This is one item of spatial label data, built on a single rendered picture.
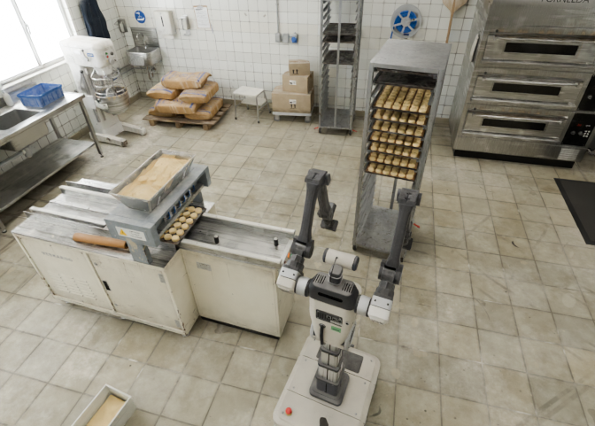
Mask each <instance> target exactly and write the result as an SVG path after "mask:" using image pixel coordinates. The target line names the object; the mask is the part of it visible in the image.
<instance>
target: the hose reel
mask: <svg viewBox="0 0 595 426"><path fill-rule="evenodd" d="M420 27H421V12H420V10H419V9H418V8H417V7H416V6H414V5H412V4H403V5H401V6H399V7H398V8H397V9H396V10H395V11H394V12H393V14H392V17H391V20H390V28H391V30H392V31H391V35H390V39H391V37H392V34H394V35H396V36H397V37H400V38H404V40H407V38H409V37H411V36H413V35H415V34H416V33H417V32H418V30H419V29H420Z"/></svg>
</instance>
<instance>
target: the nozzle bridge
mask: <svg viewBox="0 0 595 426"><path fill-rule="evenodd" d="M211 184H212V182H211V177H210V173H209V168H208V166H205V165H199V164H193V163H192V166H191V168H190V170H189V173H188V174H187V175H186V176H185V177H184V178H183V179H182V180H181V181H180V182H179V183H178V184H177V185H176V186H175V187H174V189H173V190H172V191H171V192H170V193H169V194H168V195H167V196H166V197H165V198H164V199H163V200H162V201H161V202H160V203H159V204H158V205H157V206H156V207H155V208H154V209H153V210H152V211H151V212H145V211H140V210H136V209H131V208H128V207H127V206H125V205H124V204H122V203H120V204H119V205H118V206H117V207H116V208H115V209H114V210H113V211H112V212H110V213H109V214H108V215H107V216H106V217H105V218H104V221H105V224H106V226H107V228H108V230H109V232H110V234H111V236H112V238H115V239H119V240H123V241H126V242H127V246H128V248H129V250H130V252H131V255H132V257H133V260H134V261H136V262H140V263H143V264H147V265H150V264H151V262H152V261H153V259H152V257H151V253H150V250H149V248H148V246H150V247H155V248H157V247H158V246H159V245H160V244H161V242H160V237H161V236H162V235H163V234H164V233H165V232H166V230H167V229H168V228H169V227H170V226H171V225H172V223H173V222H174V221H175V220H176V219H177V217H178V216H179V215H180V214H181V213H182V212H183V210H184V209H185V208H186V207H187V206H188V205H189V203H190V202H191V201H192V200H193V202H197V203H202V201H203V196H202V192H201V189H202V188H203V187H209V186H210V185H211ZM193 185H194V188H195V190H194V188H193ZM189 189H190V191H193V190H194V191H193V192H191V196H189V197H188V198H187V200H186V201H185V202H183V203H182V205H181V206H180V205H179V202H178V201H179V200H180V199H181V200H182V201H184V198H183V196H184V194H186V196H188V195H189V193H188V190H189ZM174 205H176V206H178V207H179V206H180V207H179V208H177V209H178V211H176V212H175V213H174ZM170 210H171V211H172V215H173V216H172V217H170V219H169V220H167V223H164V220H163V218H164V217H165V216H166V217H167V218H169V214H168V212H169V211H170Z"/></svg>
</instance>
